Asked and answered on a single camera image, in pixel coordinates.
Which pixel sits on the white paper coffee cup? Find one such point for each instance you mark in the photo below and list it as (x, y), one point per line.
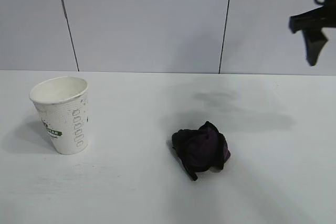
(63, 124)

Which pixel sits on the purple black cloth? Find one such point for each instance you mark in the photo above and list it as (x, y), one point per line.
(202, 148)

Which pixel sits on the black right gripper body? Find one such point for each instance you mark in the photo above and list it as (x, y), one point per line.
(325, 16)

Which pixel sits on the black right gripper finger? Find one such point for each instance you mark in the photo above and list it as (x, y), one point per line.
(315, 45)

